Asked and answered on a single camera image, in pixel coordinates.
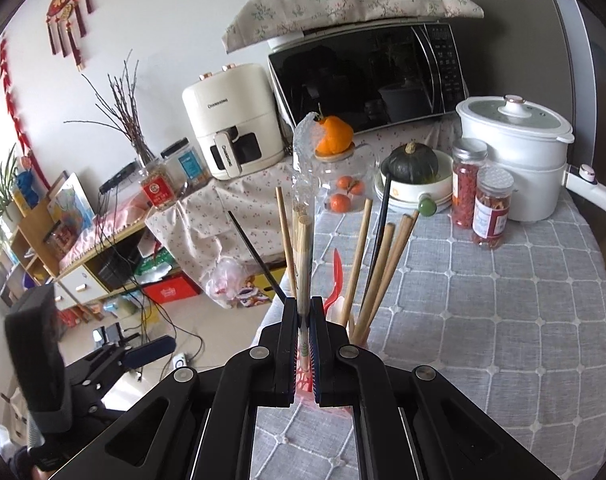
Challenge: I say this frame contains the orange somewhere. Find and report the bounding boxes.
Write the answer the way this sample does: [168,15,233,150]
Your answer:
[315,114,355,156]

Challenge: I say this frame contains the low wooden drawer cabinet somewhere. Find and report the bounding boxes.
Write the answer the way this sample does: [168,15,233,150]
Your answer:
[52,217,156,312]

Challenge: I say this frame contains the red plastic spoon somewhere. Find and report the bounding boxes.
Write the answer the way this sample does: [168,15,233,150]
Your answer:
[324,247,348,314]

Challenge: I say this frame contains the blue figurine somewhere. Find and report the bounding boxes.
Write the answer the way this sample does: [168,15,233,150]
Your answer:
[15,164,37,209]

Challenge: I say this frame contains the wooden shelf unit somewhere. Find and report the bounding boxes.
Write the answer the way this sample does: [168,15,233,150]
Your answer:
[0,194,70,312]

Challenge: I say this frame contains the red hanging garland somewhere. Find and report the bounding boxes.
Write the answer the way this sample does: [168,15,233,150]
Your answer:
[0,34,35,162]

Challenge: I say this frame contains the red cardboard box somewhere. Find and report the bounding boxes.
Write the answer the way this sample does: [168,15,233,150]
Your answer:
[142,277,202,307]

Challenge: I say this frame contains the black router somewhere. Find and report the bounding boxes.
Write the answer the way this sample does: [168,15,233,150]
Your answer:
[98,161,140,194]

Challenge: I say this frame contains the white electric pot with handle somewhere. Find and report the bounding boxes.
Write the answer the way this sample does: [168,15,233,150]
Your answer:
[455,93,606,224]

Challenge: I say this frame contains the floral microwave cover cloth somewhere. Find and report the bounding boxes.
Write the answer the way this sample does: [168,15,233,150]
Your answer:
[221,0,485,55]

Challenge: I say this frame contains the labelled jar of dried chilli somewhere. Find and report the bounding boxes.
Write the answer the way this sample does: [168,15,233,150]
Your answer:
[471,165,515,251]

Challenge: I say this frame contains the red label glass jar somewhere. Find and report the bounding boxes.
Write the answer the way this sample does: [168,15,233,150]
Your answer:
[140,159,177,209]

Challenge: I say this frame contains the grey checked tablecloth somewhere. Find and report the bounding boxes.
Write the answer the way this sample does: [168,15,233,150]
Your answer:
[248,125,606,480]

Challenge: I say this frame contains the crumpled clear plastic bag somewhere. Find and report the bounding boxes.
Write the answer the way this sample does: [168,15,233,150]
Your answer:
[204,257,275,310]

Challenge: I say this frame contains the bare dry branches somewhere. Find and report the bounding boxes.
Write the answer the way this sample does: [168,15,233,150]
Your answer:
[64,49,157,171]

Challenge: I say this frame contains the grey refrigerator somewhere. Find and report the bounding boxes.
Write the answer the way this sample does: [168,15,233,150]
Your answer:
[535,0,606,281]

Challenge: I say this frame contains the framed picture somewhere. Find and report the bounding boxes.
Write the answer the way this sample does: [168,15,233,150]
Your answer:
[47,172,97,242]

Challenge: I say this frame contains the plastic-wrapped chopstick bundle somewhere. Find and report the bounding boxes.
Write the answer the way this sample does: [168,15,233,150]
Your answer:
[289,111,330,377]

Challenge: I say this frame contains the white bowl with green squash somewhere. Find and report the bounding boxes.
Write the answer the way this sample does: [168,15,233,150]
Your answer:
[373,150,456,217]

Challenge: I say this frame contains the black microwave oven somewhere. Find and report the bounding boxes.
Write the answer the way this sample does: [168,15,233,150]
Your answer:
[266,22,470,136]

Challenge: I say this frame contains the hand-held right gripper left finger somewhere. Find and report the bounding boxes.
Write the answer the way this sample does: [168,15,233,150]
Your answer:
[47,297,299,480]

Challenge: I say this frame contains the black storage crate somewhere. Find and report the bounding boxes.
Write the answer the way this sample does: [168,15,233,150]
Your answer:
[97,244,145,292]

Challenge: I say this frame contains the clear jar of dried chilli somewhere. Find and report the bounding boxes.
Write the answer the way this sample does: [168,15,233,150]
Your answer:
[452,138,489,229]

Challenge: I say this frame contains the green potted plant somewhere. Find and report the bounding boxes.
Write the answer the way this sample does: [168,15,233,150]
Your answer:
[0,144,20,252]

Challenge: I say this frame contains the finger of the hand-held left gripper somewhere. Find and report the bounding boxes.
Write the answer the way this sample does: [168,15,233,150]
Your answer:
[64,335,178,392]
[72,368,140,414]

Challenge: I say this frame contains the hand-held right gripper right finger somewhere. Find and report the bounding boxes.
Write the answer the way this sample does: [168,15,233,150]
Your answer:
[309,296,560,480]

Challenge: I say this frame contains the blue label storage jar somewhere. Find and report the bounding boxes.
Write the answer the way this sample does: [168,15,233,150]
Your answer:
[160,137,210,194]

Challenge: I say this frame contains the black cable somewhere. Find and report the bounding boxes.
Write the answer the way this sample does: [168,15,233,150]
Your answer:
[94,190,206,363]

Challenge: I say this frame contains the person's left forearm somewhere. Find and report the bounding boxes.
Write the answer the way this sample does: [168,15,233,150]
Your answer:
[7,446,46,480]

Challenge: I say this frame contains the cream air fryer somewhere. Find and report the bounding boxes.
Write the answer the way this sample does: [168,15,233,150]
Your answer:
[181,63,285,181]

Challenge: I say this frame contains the red knot wall ornament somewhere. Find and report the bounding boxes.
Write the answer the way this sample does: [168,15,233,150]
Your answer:
[45,0,95,71]

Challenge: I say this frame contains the dark green pumpkin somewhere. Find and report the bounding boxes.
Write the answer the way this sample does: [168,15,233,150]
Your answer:
[386,142,440,185]

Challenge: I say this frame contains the glass jar with wooden lid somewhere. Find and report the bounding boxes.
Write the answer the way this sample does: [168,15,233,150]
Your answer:
[312,144,377,214]

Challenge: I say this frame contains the red perforated utensil holder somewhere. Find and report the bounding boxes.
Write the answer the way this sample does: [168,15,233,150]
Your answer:
[293,305,380,412]

